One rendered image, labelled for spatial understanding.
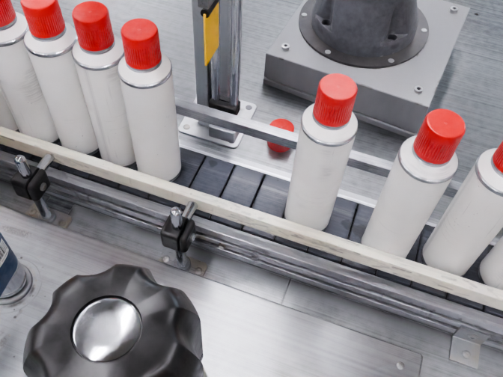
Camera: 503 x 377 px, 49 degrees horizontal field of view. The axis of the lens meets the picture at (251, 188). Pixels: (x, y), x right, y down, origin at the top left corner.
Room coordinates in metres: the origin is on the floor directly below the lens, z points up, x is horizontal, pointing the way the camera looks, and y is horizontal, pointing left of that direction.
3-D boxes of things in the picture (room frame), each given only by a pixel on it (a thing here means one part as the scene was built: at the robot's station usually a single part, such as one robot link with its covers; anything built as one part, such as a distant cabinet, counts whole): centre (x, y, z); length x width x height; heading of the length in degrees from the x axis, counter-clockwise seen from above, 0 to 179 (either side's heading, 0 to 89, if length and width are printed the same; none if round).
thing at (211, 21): (0.39, 0.05, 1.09); 0.03 x 0.01 x 0.06; 164
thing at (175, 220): (0.29, 0.07, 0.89); 0.03 x 0.03 x 0.12; 74
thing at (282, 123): (0.49, -0.03, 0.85); 0.03 x 0.03 x 0.03
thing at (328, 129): (0.34, -0.07, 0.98); 0.05 x 0.05 x 0.20
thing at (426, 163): (0.31, -0.15, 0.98); 0.05 x 0.05 x 0.20
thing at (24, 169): (0.35, 0.24, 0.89); 0.06 x 0.03 x 0.12; 164
